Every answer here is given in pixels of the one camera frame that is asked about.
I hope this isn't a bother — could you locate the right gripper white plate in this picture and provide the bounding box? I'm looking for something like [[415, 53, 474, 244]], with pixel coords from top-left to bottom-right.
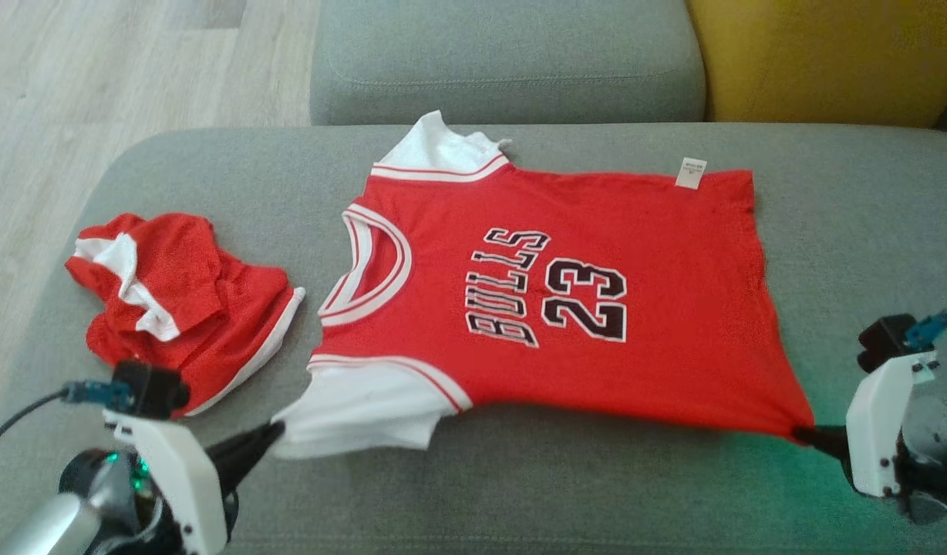
[[792, 351, 942, 499]]

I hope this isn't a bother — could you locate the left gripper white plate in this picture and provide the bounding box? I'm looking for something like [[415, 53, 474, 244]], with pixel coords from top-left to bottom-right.
[[103, 411, 287, 555]]

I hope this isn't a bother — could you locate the red mesh shorts white stripe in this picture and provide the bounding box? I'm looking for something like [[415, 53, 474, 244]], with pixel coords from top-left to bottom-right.
[[65, 212, 306, 419]]

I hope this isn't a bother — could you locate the red Bulls 23 jersey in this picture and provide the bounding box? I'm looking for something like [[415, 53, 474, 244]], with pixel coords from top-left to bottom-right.
[[271, 109, 816, 461]]

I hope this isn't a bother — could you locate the large grey sofa ottoman cushion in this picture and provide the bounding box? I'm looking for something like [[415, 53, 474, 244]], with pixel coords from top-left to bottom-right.
[[0, 123, 947, 555]]

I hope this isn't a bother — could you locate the yellow sofa back cushion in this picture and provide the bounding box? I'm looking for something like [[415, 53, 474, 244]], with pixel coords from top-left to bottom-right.
[[686, 0, 947, 130]]

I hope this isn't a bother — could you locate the grey sofa seat cushion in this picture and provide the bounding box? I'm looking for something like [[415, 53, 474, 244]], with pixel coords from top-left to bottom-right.
[[310, 0, 708, 126]]

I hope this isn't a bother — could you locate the blue right camera cable connector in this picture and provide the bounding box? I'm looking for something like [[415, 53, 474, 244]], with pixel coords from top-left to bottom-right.
[[904, 307, 947, 349]]

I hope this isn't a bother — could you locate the blue camera cable connector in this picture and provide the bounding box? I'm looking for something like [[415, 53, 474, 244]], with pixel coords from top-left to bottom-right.
[[62, 379, 135, 413], [904, 307, 947, 349]]

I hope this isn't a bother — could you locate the blue left camera cable connector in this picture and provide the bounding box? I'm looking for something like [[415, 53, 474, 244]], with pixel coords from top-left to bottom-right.
[[62, 379, 135, 413]]

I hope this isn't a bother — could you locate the black left camera cable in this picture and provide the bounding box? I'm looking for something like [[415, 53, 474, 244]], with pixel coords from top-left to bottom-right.
[[0, 389, 69, 457]]

